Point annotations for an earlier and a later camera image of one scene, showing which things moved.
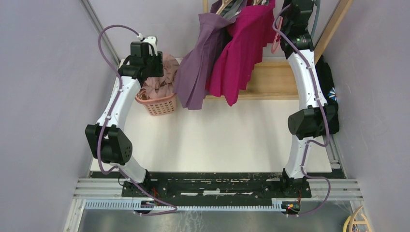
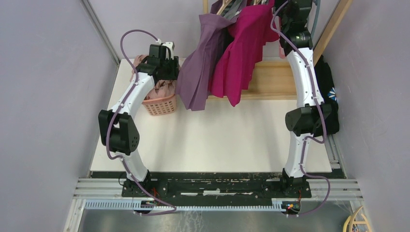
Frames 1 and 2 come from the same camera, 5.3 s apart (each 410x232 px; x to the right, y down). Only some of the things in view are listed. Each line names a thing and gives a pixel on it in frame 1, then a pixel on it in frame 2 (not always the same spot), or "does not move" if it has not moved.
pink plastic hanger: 279,26 to 281,53
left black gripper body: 155,65 to 171,68
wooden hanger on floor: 351,218 does not move
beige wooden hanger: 225,4 does not move
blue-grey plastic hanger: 314,27 does not move
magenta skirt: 231,69 does not move
